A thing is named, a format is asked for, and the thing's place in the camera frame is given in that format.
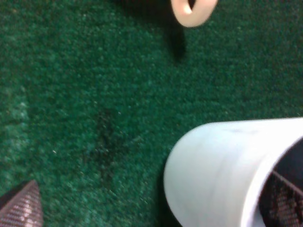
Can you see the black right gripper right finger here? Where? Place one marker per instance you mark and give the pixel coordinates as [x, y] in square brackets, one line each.
[281, 202]

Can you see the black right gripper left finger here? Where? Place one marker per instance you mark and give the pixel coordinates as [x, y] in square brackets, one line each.
[21, 206]

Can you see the green velvet tablecloth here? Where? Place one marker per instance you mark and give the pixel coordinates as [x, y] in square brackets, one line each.
[95, 93]

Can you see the light blue tall cup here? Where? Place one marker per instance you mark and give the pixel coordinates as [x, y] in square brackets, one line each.
[215, 173]

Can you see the cream ceramic teapot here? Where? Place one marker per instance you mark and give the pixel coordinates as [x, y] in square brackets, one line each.
[192, 17]

